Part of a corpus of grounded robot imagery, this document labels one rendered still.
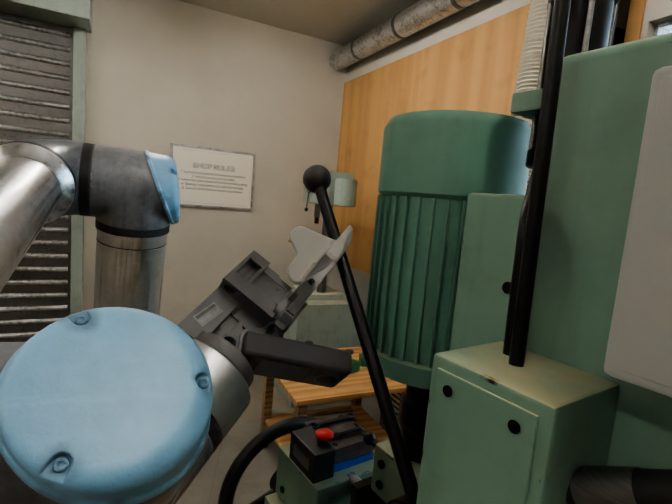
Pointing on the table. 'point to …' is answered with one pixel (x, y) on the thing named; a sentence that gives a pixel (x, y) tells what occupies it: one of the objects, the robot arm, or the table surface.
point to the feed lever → (314, 182)
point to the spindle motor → (431, 225)
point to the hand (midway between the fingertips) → (327, 265)
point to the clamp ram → (362, 492)
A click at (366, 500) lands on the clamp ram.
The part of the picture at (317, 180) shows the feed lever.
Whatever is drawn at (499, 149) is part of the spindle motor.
